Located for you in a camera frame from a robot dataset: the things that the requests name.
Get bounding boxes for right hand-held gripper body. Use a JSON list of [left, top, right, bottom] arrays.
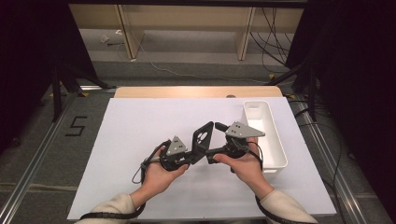
[[224, 120, 266, 158]]

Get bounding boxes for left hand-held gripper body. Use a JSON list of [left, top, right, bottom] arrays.
[[159, 135, 191, 172]]

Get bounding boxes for white plastic bin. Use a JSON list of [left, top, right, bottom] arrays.
[[242, 100, 289, 175]]

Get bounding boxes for person's right hand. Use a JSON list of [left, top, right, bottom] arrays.
[[213, 137, 268, 189]]

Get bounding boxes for person's left hand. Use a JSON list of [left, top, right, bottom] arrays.
[[140, 147, 190, 200]]

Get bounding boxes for white paper sheet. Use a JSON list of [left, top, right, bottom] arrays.
[[66, 97, 337, 220]]

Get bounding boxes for black metal stand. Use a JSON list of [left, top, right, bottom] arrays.
[[265, 59, 318, 122], [50, 62, 118, 123]]

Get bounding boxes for wooden shelf unit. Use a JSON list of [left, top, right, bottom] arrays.
[[68, 4, 304, 61]]

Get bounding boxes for black curtain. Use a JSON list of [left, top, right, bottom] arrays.
[[284, 0, 396, 216], [0, 0, 97, 153]]

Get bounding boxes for white floor cable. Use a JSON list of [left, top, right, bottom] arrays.
[[136, 40, 269, 84]]

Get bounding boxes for right hand-held gripper cable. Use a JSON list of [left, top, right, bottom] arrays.
[[232, 138, 316, 224]]

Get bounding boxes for hand-held gripper cable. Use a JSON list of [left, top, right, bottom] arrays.
[[232, 138, 316, 224], [78, 139, 172, 221]]

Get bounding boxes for bundle of black hanging cables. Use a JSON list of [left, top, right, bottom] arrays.
[[249, 7, 293, 74]]

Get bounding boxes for left hand-held gripper cable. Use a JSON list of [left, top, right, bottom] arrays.
[[78, 139, 172, 221]]

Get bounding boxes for black floor cable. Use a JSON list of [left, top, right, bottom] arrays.
[[288, 98, 347, 224]]

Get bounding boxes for aluminium floor rail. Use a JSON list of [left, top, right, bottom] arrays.
[[0, 92, 78, 224], [292, 99, 372, 224]]

